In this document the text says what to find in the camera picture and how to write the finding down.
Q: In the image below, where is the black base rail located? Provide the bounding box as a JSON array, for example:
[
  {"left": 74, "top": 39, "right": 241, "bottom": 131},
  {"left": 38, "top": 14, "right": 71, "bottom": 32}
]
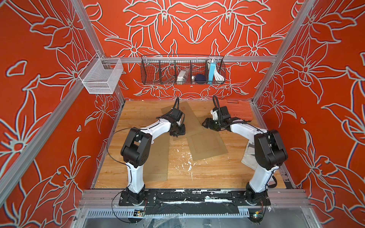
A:
[{"left": 115, "top": 189, "right": 271, "bottom": 217}]

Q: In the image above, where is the kraft file bag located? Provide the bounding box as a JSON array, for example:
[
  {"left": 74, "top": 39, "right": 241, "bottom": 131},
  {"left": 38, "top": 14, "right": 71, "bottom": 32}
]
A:
[
  {"left": 173, "top": 102, "right": 204, "bottom": 141},
  {"left": 187, "top": 129, "right": 228, "bottom": 161},
  {"left": 143, "top": 133, "right": 170, "bottom": 182}
]

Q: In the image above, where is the white mesh basket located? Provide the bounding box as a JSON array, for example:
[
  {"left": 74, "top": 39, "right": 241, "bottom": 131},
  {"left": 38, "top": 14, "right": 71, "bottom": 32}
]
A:
[{"left": 79, "top": 59, "right": 124, "bottom": 95}]

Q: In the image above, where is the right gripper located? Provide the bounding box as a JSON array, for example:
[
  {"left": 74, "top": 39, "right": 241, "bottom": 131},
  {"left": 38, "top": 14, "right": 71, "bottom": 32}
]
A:
[{"left": 201, "top": 117, "right": 223, "bottom": 132}]

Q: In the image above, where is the red plastic tool case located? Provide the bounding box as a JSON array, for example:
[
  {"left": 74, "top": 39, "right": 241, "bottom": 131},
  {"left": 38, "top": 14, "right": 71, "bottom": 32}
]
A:
[{"left": 219, "top": 99, "right": 253, "bottom": 122}]

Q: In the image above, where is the black wire basket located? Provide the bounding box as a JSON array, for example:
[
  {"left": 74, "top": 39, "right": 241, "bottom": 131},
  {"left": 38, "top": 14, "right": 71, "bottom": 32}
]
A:
[{"left": 141, "top": 54, "right": 226, "bottom": 85}]

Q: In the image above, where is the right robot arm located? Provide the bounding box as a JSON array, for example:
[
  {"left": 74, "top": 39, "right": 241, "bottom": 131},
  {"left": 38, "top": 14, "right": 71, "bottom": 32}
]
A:
[{"left": 202, "top": 96, "right": 288, "bottom": 206}]

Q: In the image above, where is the white grey work glove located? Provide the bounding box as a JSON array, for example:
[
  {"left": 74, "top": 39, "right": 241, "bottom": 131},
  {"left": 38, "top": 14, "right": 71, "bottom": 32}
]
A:
[{"left": 241, "top": 141, "right": 258, "bottom": 170}]

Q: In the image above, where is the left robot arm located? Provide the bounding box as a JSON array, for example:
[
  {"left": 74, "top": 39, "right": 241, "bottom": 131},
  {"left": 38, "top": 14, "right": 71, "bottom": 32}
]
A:
[{"left": 121, "top": 98, "right": 185, "bottom": 205}]

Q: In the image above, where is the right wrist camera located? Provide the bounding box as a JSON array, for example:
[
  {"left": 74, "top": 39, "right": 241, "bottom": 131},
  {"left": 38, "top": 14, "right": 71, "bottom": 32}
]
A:
[{"left": 211, "top": 109, "right": 219, "bottom": 121}]

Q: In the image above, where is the dark blue round object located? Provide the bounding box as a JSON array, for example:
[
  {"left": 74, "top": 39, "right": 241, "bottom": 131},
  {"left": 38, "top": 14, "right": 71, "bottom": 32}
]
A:
[{"left": 194, "top": 74, "right": 207, "bottom": 85}]

